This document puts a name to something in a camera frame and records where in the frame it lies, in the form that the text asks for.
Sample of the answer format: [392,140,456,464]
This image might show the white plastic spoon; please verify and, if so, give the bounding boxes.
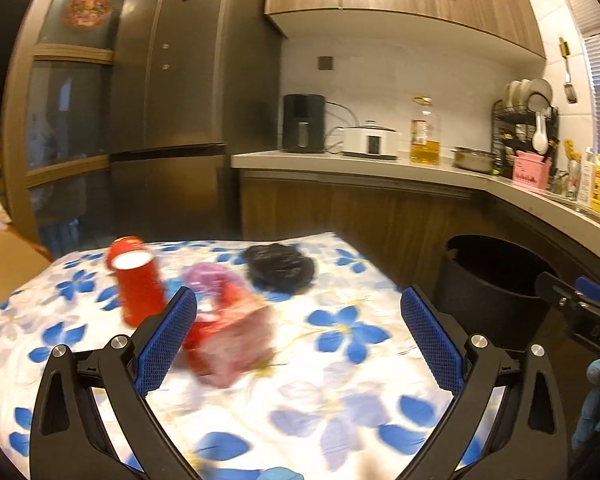
[532,108,551,155]

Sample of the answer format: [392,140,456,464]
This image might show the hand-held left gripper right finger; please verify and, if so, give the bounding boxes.
[395,285,568,480]

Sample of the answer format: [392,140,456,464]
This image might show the person's right hand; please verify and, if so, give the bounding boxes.
[572,359,600,461]

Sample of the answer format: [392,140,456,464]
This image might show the white bottle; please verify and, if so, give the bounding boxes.
[577,147,597,209]

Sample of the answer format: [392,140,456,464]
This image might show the red paper door decoration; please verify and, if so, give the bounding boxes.
[62,0,116,29]

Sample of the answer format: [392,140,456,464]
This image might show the black power cable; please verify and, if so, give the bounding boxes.
[325,101,362,153]

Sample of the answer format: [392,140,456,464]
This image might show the blue floral bed sheet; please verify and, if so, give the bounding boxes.
[0,231,506,480]

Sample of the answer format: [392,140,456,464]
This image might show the white bowl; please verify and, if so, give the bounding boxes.
[526,77,555,110]

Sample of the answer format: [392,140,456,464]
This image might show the metal slotted spatula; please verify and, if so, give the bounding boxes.
[558,36,579,105]

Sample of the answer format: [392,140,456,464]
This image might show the kitchen counter wooden cabinets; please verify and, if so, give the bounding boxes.
[230,150,600,341]

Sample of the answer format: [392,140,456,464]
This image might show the steel basin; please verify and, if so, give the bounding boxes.
[451,146,499,172]

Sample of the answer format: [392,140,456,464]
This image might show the red drink can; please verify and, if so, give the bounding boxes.
[105,236,162,326]

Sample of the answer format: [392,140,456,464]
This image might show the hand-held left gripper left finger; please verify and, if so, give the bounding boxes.
[29,286,206,480]

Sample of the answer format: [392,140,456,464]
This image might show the black plastic bag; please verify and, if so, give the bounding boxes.
[244,242,316,294]

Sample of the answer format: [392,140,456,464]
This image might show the wooden glass door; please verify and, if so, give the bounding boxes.
[0,0,171,261]

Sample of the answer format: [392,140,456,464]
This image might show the black air fryer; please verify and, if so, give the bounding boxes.
[281,93,327,155]

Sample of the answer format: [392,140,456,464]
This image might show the pink plastic bag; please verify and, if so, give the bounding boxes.
[210,304,277,389]

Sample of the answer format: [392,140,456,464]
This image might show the tan wooden chair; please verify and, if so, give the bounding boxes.
[0,227,54,312]

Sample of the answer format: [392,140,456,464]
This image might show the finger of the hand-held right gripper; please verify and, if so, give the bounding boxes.
[534,271,584,311]
[574,276,600,314]

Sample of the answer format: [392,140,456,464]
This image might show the white electric cooker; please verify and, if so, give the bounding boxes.
[340,119,403,160]

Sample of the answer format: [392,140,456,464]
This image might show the black trash bin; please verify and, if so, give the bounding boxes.
[432,234,561,354]

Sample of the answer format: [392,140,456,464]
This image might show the cooking oil bottle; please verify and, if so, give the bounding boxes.
[409,95,442,166]

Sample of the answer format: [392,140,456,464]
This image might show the purple disposable glove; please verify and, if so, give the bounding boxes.
[182,261,241,306]

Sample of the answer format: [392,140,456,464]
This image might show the pink utensil holder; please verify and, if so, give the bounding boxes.
[511,153,551,190]

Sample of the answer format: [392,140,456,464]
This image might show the grey refrigerator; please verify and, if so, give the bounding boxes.
[107,0,284,256]

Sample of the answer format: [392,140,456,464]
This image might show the black dish rack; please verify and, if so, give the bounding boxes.
[490,99,560,181]

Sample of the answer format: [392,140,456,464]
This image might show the wooden wall cabinets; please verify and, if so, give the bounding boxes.
[264,0,547,60]

